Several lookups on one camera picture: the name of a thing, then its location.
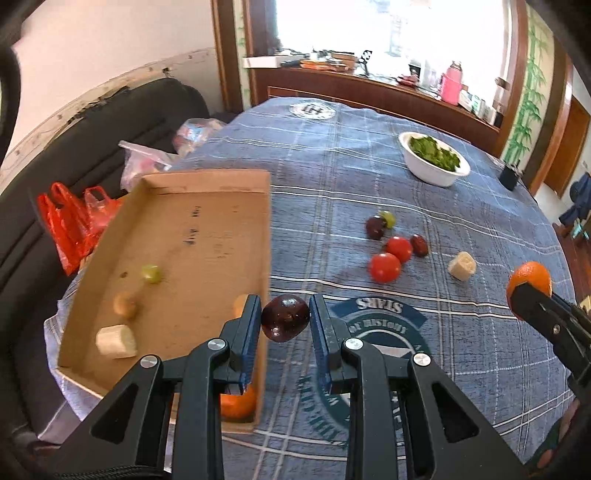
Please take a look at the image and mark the clear plastic bag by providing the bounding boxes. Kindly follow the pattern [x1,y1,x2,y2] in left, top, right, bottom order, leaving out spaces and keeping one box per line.
[119,140,185,192]
[173,118,227,155]

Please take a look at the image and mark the orange mandarin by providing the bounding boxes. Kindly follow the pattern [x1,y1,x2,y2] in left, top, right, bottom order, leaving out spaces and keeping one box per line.
[218,385,257,421]
[506,261,552,319]

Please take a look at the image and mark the cardboard box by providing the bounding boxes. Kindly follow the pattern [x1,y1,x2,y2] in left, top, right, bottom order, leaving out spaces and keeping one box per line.
[56,169,272,432]

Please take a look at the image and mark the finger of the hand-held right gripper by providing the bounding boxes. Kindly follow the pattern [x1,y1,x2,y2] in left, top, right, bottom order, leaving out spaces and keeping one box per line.
[509,282,591,384]

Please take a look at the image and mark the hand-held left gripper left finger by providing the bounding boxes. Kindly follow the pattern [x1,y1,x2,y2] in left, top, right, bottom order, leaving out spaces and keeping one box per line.
[46,294,264,480]

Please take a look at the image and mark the black sofa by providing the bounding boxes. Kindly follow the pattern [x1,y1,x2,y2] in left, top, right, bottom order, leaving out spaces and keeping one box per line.
[0,78,218,444]

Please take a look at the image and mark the wooden counter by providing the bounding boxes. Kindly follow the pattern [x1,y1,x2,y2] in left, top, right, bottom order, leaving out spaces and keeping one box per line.
[265,67,502,144]

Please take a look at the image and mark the peeled banana piece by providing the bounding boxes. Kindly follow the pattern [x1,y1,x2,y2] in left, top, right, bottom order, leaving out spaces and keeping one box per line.
[95,324,138,359]
[448,251,476,280]

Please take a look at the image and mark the red tomato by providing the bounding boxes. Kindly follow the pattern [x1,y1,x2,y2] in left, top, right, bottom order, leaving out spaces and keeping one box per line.
[369,252,402,284]
[385,236,413,264]

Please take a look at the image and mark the white bowl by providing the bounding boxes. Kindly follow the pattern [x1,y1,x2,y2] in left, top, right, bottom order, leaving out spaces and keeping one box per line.
[398,131,471,188]

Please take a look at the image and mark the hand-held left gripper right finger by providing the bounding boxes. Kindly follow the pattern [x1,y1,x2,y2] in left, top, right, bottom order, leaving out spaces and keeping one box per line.
[309,293,529,480]

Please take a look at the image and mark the small black box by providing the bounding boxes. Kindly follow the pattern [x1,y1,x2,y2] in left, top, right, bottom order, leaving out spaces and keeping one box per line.
[499,162,522,190]

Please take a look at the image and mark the dark purple plum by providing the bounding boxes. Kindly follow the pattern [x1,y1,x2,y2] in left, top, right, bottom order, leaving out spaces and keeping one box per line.
[261,294,310,343]

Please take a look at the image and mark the red plastic bag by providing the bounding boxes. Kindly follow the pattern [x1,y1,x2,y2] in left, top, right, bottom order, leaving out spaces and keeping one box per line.
[83,186,122,232]
[37,182,93,276]

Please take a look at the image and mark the brown wooden door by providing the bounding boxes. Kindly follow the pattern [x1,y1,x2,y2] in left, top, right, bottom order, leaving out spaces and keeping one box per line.
[545,95,591,199]

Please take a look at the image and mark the pink bottle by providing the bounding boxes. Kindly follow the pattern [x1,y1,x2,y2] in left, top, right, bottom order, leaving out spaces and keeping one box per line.
[440,61,464,106]

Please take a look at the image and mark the flat white box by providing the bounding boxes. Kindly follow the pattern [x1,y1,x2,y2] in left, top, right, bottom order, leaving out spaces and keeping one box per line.
[243,54,287,69]

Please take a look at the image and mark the blue jacket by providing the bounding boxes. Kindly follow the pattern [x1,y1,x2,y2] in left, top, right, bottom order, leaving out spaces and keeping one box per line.
[560,172,591,227]

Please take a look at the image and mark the tan round fruit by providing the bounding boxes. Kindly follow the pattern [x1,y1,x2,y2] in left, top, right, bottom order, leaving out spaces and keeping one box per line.
[114,292,139,319]

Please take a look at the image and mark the green leafy vegetables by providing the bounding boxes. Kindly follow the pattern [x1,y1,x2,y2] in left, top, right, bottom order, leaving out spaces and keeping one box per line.
[410,135,461,171]

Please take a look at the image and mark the bamboo wall decal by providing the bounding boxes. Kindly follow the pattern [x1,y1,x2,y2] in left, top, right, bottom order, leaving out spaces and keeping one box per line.
[501,14,555,162]

